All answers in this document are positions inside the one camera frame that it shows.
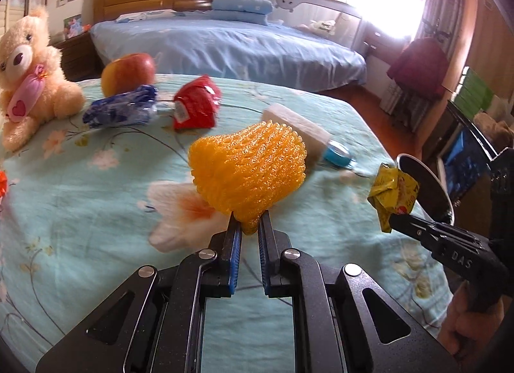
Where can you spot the teal floral sheet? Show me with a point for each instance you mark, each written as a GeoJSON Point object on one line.
{"type": "Point", "coordinates": [100, 216]}

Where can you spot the folded blue quilt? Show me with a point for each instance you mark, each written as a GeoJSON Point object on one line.
{"type": "Point", "coordinates": [241, 7]}

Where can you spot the white plush toy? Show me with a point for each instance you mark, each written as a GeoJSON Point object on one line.
{"type": "Point", "coordinates": [321, 25]}

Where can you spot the white printed pillow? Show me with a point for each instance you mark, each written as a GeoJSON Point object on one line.
{"type": "Point", "coordinates": [148, 16]}

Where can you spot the red plastic snack bag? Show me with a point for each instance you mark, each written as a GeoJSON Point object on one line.
{"type": "Point", "coordinates": [198, 105]}

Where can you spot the person's right hand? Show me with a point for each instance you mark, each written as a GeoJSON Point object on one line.
{"type": "Point", "coordinates": [466, 328]}

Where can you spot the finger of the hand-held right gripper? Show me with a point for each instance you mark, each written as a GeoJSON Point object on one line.
{"type": "Point", "coordinates": [417, 230]}

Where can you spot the small cyan plastic package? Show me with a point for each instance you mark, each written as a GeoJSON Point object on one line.
{"type": "Point", "coordinates": [335, 154]}

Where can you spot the photo frame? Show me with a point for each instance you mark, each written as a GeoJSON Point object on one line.
{"type": "Point", "coordinates": [73, 26]}

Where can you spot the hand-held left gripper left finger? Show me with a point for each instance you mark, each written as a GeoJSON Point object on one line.
{"type": "Point", "coordinates": [235, 252]}

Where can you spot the pink red wrapper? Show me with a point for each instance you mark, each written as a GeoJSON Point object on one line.
{"type": "Point", "coordinates": [2, 185]}

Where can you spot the grey bed guard rail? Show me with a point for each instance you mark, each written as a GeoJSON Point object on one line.
{"type": "Point", "coordinates": [305, 7]}

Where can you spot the bed with blue sheet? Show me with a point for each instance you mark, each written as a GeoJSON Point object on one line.
{"type": "Point", "coordinates": [225, 47]}

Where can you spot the yellow foam fruit net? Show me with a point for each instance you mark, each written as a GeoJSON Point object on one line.
{"type": "Point", "coordinates": [245, 168]}

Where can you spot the blue patterned plastic wrapper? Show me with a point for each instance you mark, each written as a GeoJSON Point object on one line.
{"type": "Point", "coordinates": [120, 107]}

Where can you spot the white round trash bin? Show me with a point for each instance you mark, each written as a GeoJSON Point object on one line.
{"type": "Point", "coordinates": [425, 184]}

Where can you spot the cream teddy bear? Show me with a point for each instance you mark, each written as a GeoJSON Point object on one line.
{"type": "Point", "coordinates": [40, 87]}

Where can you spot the yellow snack wrapper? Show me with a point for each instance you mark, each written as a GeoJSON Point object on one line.
{"type": "Point", "coordinates": [391, 192]}

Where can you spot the green box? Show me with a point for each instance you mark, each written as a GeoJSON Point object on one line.
{"type": "Point", "coordinates": [476, 91]}

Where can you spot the brown plush toy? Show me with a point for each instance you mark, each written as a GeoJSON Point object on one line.
{"type": "Point", "coordinates": [494, 128]}

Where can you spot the wooden nightstand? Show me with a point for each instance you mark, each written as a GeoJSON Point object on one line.
{"type": "Point", "coordinates": [78, 55]}

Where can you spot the red apple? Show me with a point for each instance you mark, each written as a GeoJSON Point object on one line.
{"type": "Point", "coordinates": [128, 73]}

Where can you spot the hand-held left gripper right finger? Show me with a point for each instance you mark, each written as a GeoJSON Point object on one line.
{"type": "Point", "coordinates": [265, 252]}

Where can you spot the dark red coat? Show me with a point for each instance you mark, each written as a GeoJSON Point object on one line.
{"type": "Point", "coordinates": [419, 67]}

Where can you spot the white foam block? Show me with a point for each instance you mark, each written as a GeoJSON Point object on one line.
{"type": "Point", "coordinates": [293, 123]}

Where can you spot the flat screen television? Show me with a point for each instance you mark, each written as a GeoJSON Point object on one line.
{"type": "Point", "coordinates": [461, 164]}

